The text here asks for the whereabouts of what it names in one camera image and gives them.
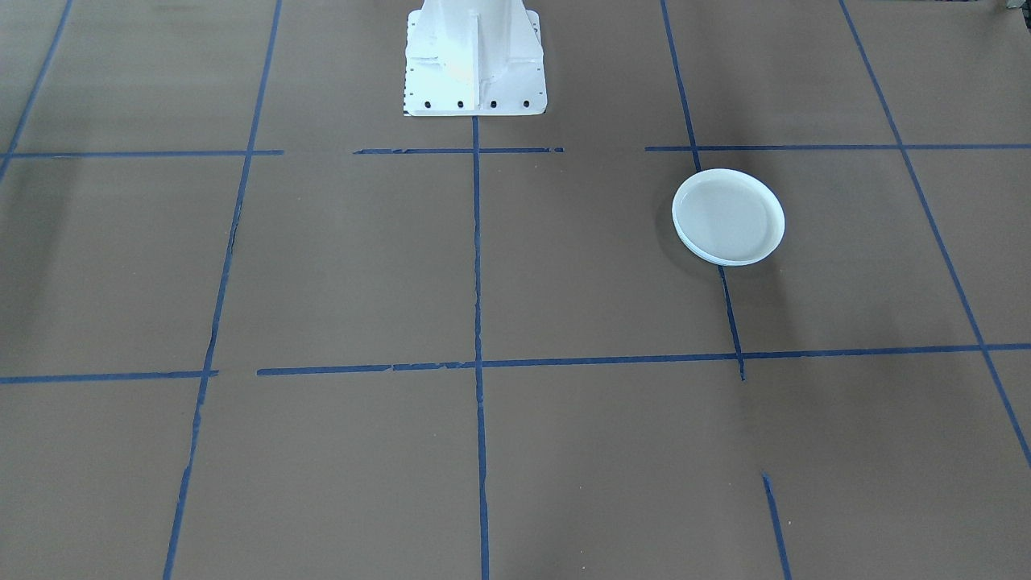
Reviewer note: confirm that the plain light blue plate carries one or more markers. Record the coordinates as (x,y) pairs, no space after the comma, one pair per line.
(691,252)

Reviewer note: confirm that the white post with base plate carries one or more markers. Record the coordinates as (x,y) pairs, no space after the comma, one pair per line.
(475,56)

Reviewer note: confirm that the white plate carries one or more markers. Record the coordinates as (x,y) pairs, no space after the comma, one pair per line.
(731,216)

